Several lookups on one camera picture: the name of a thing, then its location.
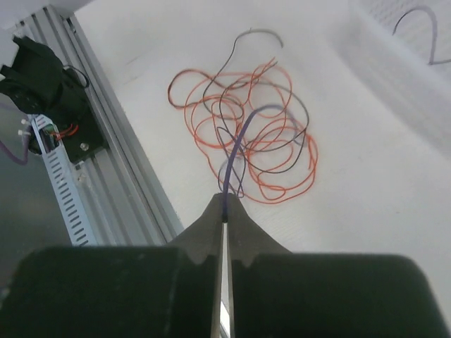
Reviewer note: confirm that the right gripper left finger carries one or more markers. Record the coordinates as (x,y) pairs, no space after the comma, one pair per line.
(121,291)

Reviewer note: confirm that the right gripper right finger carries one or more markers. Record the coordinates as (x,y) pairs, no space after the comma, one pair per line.
(277,293)

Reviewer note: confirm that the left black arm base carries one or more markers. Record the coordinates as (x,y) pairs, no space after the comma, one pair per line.
(38,83)

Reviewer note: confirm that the left white perforated basket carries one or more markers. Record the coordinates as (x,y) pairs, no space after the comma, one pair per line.
(401,51)

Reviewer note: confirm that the aluminium mounting rail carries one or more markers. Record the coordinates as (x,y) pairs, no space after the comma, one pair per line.
(122,196)

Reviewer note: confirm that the slotted white cable duct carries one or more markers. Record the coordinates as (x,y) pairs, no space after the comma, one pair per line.
(62,179)

